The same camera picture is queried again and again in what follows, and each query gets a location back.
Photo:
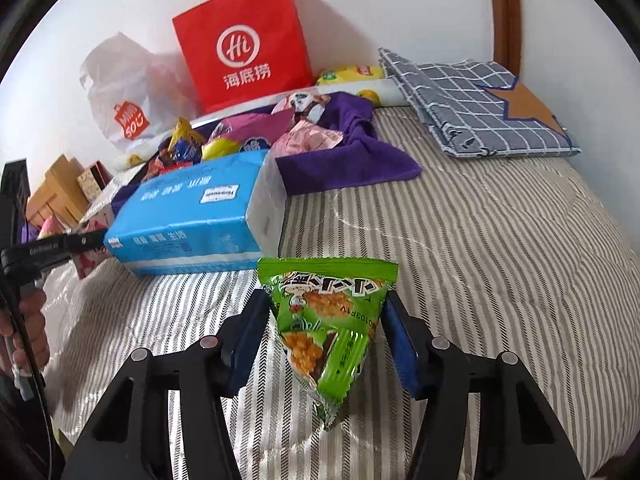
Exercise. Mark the white plastic bag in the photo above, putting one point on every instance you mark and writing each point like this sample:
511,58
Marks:
125,90

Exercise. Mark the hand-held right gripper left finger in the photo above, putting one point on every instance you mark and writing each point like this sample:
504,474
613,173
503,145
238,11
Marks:
245,345

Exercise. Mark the purple towel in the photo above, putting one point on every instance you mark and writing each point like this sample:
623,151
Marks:
360,160

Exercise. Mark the panda snack packet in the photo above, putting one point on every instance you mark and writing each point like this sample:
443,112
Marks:
300,102

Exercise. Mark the wooden door frame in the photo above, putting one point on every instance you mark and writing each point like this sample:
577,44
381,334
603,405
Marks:
505,10

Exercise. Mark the striped bed quilt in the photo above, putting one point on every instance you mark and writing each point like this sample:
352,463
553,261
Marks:
500,260

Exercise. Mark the red paper bag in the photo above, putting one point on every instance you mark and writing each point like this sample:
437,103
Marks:
240,35

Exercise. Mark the blue tissue pack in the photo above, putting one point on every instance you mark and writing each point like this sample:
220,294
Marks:
190,220

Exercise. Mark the yellow snack packet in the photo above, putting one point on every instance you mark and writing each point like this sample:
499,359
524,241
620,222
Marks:
182,135

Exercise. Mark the yellow chips bag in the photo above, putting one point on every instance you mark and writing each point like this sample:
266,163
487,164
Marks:
350,74

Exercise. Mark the grey checked cloth with star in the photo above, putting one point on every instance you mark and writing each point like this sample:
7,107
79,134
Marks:
450,100

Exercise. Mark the red snack packet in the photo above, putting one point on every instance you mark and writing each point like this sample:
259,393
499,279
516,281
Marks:
160,165

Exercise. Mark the person's left hand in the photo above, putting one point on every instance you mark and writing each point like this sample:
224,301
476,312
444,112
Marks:
30,330

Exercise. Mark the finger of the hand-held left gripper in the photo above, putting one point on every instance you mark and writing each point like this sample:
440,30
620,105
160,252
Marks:
85,244

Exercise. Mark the pale pink snack packet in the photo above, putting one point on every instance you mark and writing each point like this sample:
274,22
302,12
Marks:
305,140

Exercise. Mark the blue cookie packet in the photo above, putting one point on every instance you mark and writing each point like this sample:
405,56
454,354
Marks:
187,152

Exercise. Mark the patterned paper roll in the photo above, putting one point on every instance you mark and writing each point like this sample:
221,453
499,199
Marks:
385,94

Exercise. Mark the green snack packet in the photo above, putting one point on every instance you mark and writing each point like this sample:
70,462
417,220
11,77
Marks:
320,340

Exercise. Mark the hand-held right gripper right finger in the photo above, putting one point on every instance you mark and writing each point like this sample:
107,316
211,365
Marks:
405,345

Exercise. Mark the magenta snack packet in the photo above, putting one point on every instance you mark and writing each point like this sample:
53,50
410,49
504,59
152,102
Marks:
250,127

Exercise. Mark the yellow-green snack packet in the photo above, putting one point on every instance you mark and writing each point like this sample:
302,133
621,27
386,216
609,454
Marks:
220,149

